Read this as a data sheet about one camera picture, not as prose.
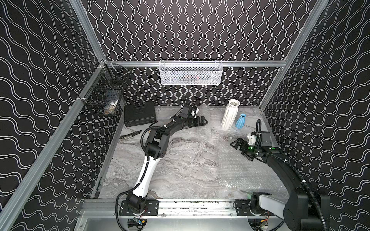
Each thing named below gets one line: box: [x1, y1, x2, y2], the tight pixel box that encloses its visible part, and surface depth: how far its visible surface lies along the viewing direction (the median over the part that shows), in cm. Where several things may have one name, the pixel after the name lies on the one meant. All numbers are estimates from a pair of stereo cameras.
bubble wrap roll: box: [195, 103, 212, 140], surface depth 103 cm
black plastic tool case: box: [123, 102, 157, 128], surface depth 112 cm
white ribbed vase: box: [221, 98, 240, 130], surface depth 96 cm
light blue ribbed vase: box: [235, 113, 247, 129], surface depth 103 cm
